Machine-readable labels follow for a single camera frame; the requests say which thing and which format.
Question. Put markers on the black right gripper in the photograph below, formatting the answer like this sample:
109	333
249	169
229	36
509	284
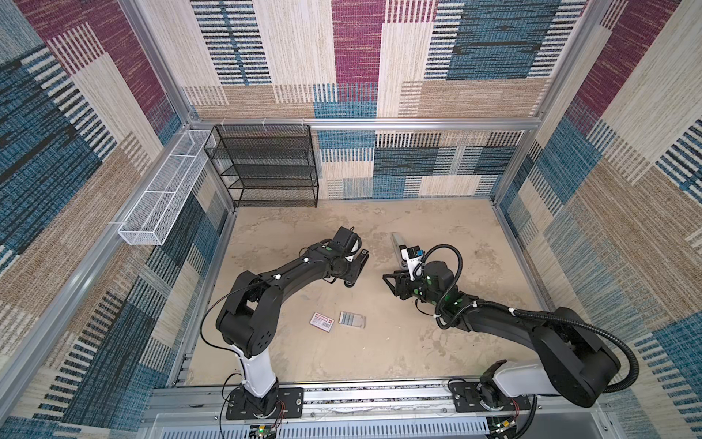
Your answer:
401	283

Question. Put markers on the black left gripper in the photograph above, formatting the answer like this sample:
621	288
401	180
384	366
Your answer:
354	271

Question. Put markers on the white staples tray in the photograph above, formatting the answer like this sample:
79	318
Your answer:
352	320

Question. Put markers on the red staples box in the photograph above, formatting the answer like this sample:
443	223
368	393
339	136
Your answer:
322	322

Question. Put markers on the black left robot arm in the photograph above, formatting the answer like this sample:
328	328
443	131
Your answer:
249	317

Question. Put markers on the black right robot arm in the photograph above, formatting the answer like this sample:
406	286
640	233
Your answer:
573	361

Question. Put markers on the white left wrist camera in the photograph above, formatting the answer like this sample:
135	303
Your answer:
356	247

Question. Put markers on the black wire mesh shelf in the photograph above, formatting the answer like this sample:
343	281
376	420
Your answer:
265	165

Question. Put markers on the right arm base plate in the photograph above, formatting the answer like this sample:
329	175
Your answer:
478	397

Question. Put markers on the aluminium mounting rail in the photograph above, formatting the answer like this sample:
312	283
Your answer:
434	408

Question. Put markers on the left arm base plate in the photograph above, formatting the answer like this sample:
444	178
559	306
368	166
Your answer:
287	401

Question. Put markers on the white wire mesh basket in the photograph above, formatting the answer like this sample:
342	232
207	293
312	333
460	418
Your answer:
154	215

